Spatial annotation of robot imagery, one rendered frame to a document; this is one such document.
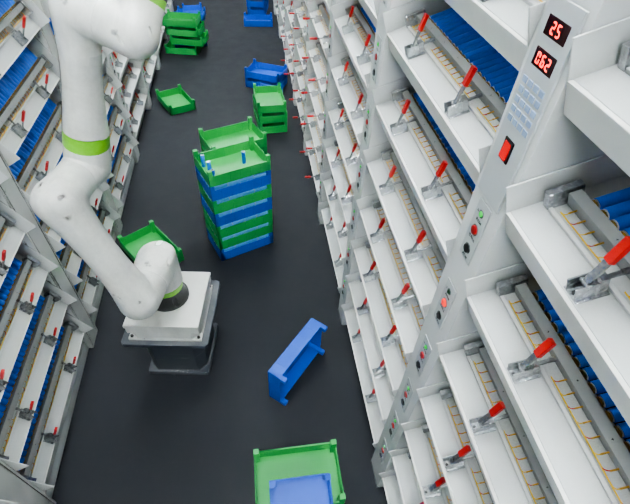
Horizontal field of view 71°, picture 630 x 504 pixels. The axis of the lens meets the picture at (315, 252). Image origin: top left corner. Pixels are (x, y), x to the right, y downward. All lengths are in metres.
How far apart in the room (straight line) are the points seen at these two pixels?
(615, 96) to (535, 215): 0.20
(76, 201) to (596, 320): 1.14
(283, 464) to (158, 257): 0.87
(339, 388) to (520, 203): 1.37
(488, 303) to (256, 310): 1.46
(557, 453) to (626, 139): 0.41
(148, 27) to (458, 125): 0.69
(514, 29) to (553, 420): 0.55
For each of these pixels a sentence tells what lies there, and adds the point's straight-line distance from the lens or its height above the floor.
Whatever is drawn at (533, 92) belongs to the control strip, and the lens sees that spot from 0.65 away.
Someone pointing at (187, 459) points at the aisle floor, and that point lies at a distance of 1.84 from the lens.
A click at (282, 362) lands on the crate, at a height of 0.20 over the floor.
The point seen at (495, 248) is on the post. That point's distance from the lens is 0.76.
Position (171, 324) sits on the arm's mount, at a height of 0.37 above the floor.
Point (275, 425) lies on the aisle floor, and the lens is 1.85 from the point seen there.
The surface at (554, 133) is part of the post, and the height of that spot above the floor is 1.42.
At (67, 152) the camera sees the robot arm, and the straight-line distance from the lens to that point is 1.37.
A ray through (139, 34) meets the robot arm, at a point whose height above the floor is 1.34.
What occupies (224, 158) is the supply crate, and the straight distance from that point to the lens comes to 2.20.
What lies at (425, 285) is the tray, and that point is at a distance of 1.08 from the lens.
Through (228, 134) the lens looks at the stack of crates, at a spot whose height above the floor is 0.40.
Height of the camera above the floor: 1.70
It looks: 46 degrees down
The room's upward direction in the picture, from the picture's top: 4 degrees clockwise
